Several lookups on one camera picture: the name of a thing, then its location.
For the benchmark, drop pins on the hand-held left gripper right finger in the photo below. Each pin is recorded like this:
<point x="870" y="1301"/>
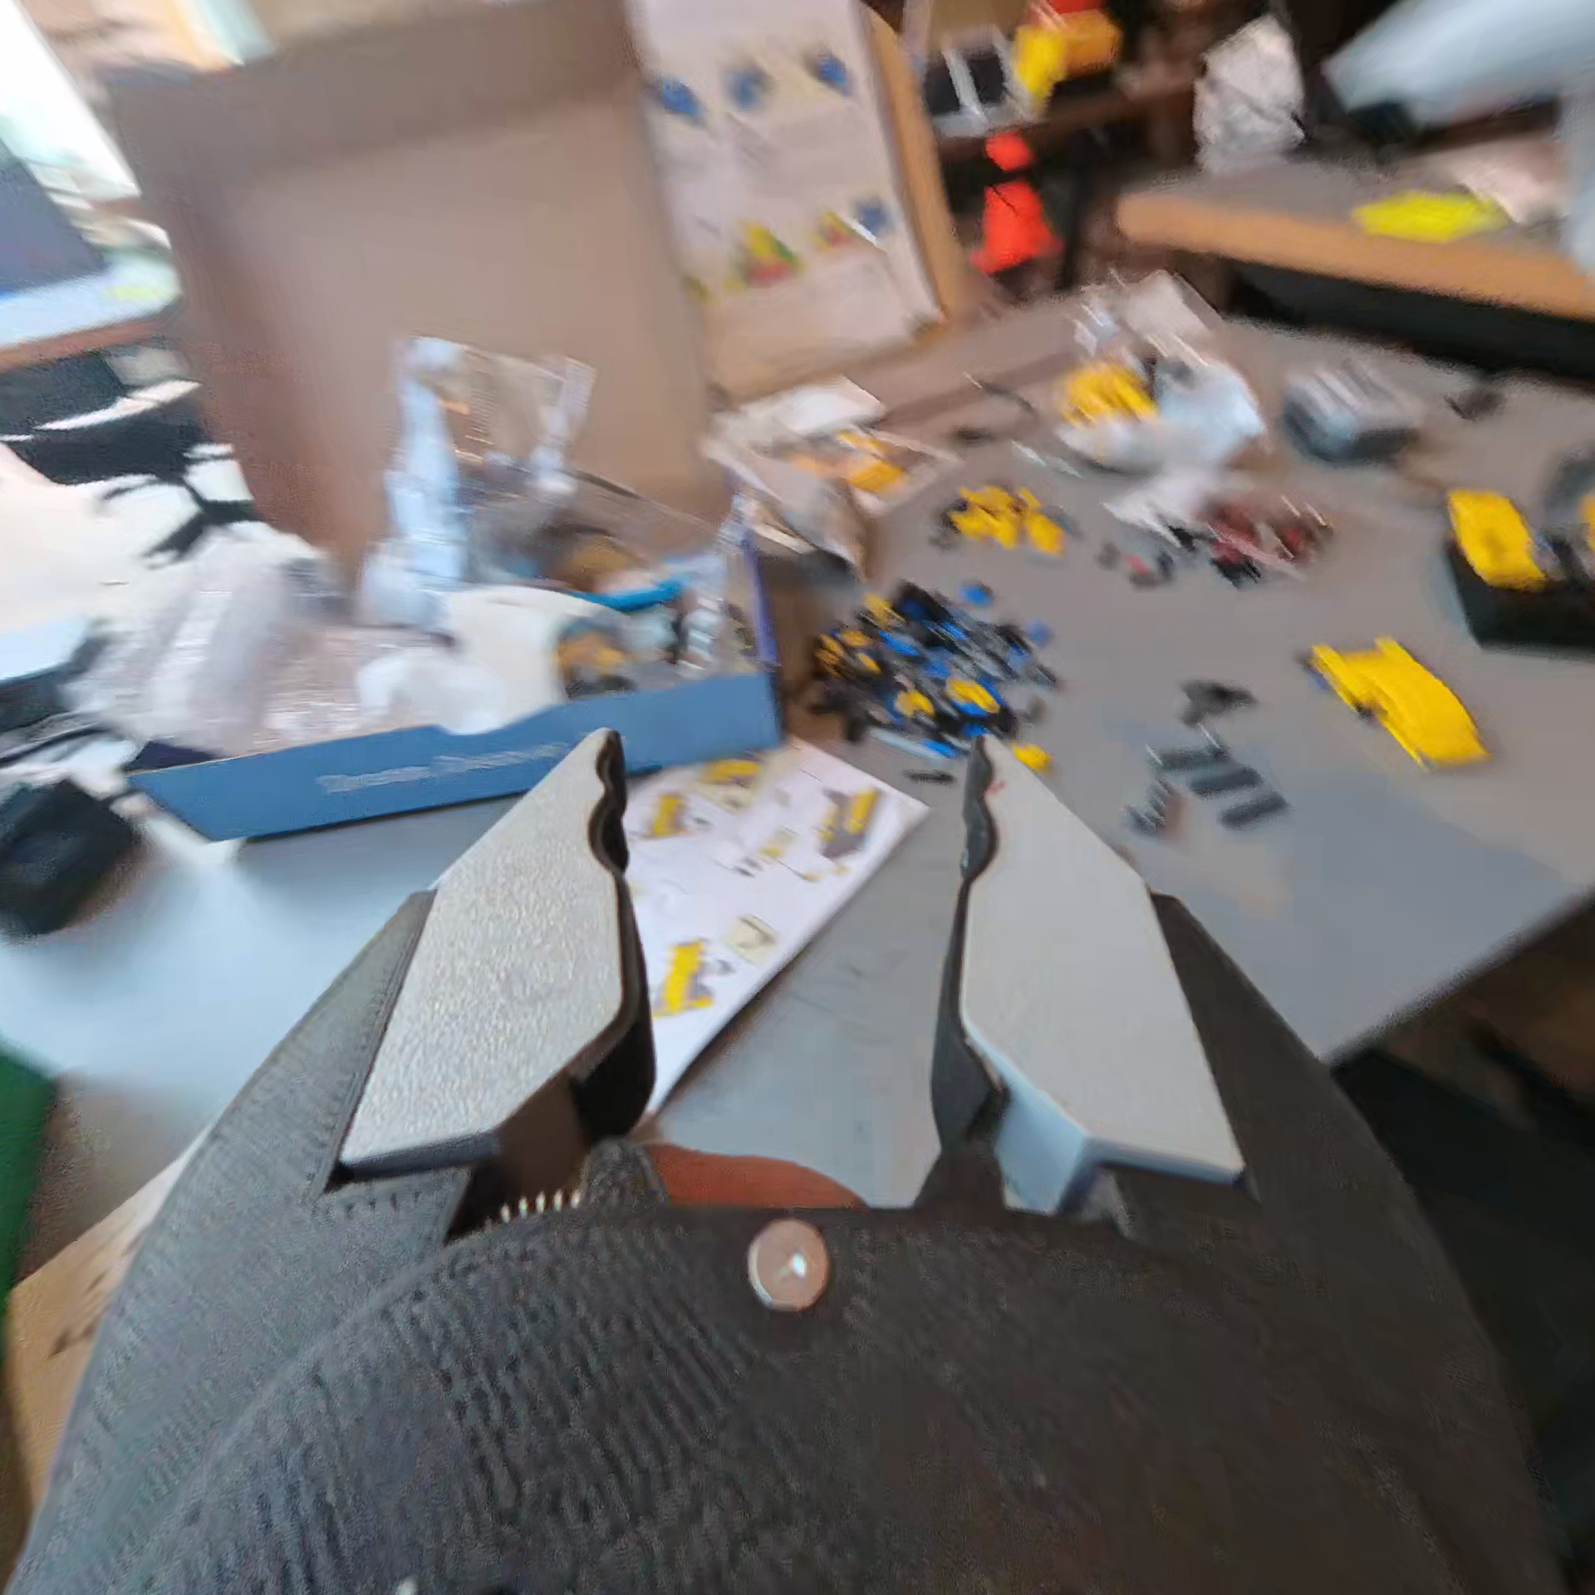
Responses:
<point x="1085" y="997"/>

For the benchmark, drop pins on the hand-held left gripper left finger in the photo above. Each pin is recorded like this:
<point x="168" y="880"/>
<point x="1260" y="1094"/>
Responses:
<point x="498" y="973"/>

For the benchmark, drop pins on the grey L-shaped beam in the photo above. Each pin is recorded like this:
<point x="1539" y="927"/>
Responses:
<point x="1153" y="808"/>
<point x="1191" y="756"/>

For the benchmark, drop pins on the clear bag of black red parts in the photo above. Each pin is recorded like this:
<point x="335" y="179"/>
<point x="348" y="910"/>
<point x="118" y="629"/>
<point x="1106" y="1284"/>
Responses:
<point x="1246" y="536"/>

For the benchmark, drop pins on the grey desk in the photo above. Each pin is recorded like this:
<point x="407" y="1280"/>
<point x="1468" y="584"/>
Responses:
<point x="1096" y="697"/>

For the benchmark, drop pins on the neighbouring wooden-edged desk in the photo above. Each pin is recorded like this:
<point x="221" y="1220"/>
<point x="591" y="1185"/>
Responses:
<point x="1246" y="200"/>

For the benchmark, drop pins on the blue cardboard kit box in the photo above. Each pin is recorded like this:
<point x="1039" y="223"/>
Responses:
<point x="435" y="773"/>

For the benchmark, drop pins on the yellow connector piece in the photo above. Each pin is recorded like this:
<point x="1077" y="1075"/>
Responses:
<point x="1032" y="756"/>

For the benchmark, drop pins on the black axle rod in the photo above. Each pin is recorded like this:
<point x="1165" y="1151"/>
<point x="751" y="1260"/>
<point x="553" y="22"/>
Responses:
<point x="1223" y="781"/>
<point x="1252" y="810"/>

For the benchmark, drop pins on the white building instruction booklet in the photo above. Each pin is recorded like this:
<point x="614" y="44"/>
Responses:
<point x="773" y="872"/>

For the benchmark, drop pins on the pile of mixed small pieces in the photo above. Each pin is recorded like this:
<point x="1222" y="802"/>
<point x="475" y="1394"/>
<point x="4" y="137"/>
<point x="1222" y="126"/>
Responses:
<point x="922" y="673"/>

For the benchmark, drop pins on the crinkled silver foil bag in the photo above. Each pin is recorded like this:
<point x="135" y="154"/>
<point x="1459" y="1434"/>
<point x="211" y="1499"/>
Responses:
<point x="225" y="661"/>

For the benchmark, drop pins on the yellow curved panel assembly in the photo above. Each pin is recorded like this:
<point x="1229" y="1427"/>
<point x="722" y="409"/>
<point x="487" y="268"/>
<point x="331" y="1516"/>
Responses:
<point x="1396" y="697"/>

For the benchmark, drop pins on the cluster of yellow beam parts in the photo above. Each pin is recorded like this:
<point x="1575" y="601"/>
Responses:
<point x="997" y="517"/>

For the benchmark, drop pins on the bundle of clear plastic bags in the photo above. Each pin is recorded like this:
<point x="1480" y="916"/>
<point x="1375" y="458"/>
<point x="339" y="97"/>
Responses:
<point x="487" y="473"/>

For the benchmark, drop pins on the green storage box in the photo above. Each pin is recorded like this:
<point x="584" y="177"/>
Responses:
<point x="20" y="1159"/>

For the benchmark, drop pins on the small printed leaflet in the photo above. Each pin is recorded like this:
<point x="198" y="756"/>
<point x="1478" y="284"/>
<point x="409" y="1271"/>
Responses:
<point x="872" y="468"/>

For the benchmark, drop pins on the white crumpled plastic bag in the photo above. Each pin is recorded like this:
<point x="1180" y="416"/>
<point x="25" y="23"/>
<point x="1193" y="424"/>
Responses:
<point x="1208" y="411"/>

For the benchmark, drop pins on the clear bag of yellow parts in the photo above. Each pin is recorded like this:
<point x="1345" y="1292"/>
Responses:
<point x="1104" y="394"/>

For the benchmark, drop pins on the empty clear plastic bag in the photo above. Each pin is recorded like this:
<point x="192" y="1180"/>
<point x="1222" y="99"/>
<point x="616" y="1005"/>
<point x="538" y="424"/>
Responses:
<point x="779" y="430"/>

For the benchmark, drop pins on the black block with yellow beams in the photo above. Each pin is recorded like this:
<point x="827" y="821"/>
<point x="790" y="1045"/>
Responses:
<point x="1495" y="536"/>

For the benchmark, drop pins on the grey battery box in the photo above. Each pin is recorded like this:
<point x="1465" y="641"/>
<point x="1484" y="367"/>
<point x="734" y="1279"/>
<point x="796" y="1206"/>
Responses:
<point x="1353" y="418"/>

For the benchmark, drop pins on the black chair base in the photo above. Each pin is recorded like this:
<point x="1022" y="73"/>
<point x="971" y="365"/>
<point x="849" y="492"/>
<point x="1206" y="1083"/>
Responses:
<point x="88" y="454"/>

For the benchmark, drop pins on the orange cone-shaped object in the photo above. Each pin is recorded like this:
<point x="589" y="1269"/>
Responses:
<point x="1016" y="225"/>

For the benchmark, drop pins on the printed cardboard box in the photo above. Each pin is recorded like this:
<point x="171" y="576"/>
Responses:
<point x="773" y="187"/>

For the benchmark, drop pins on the yellow flat part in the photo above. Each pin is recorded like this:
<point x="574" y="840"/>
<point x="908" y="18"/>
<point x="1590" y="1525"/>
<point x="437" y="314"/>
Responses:
<point x="1427" y="215"/>

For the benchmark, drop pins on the yellow box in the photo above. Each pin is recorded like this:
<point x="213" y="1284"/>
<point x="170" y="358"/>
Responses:
<point x="1066" y="50"/>

